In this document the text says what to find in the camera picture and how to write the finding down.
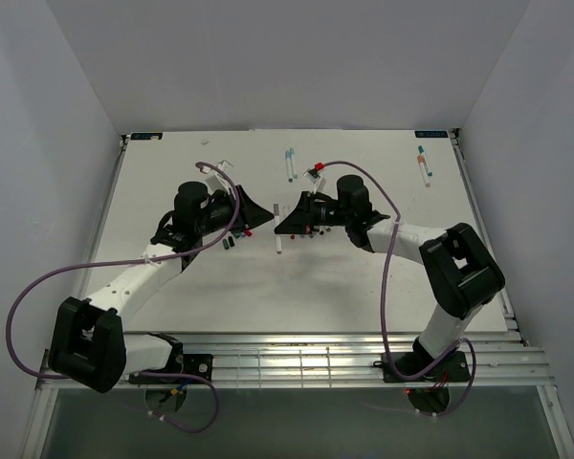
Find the light green cap marker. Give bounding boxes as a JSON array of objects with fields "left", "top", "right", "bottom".
[{"left": 289, "top": 147, "right": 298, "bottom": 180}]

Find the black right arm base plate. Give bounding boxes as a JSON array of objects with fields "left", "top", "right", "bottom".
[{"left": 372, "top": 351, "right": 471, "bottom": 383}]

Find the aluminium table frame rail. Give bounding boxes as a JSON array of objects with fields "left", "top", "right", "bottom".
[{"left": 35, "top": 329, "right": 556, "bottom": 391}]

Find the orange cap marker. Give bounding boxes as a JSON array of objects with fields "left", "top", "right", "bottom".
[{"left": 417, "top": 154, "right": 431, "bottom": 188}]

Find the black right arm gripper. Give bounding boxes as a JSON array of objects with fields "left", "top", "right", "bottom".
[{"left": 275, "top": 191, "right": 352, "bottom": 235}]

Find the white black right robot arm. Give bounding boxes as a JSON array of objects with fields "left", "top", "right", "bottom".
[{"left": 275, "top": 174, "right": 505, "bottom": 382}]

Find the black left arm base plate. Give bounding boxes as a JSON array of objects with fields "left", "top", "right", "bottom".
[{"left": 127, "top": 354, "right": 213, "bottom": 385}]

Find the left corner label sticker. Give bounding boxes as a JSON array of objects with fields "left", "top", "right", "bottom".
[{"left": 129, "top": 132, "right": 164, "bottom": 142}]

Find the teal cap marker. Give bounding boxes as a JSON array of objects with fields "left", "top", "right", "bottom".
[{"left": 418, "top": 145, "right": 433, "bottom": 177}]

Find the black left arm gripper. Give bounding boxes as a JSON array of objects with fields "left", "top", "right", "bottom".
[{"left": 196, "top": 186, "right": 275, "bottom": 236}]

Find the corner label sticker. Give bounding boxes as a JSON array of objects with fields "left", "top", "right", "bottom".
[
  {"left": 129, "top": 132, "right": 164, "bottom": 142},
  {"left": 414, "top": 130, "right": 449, "bottom": 139}
]

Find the right corner label sticker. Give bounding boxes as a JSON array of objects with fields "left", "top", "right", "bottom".
[{"left": 414, "top": 130, "right": 449, "bottom": 139}]

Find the light blue cap marker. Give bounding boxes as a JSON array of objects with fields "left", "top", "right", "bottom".
[{"left": 284, "top": 150, "right": 294, "bottom": 183}]

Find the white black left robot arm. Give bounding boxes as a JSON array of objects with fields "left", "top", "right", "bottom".
[{"left": 48, "top": 182, "right": 274, "bottom": 393}]

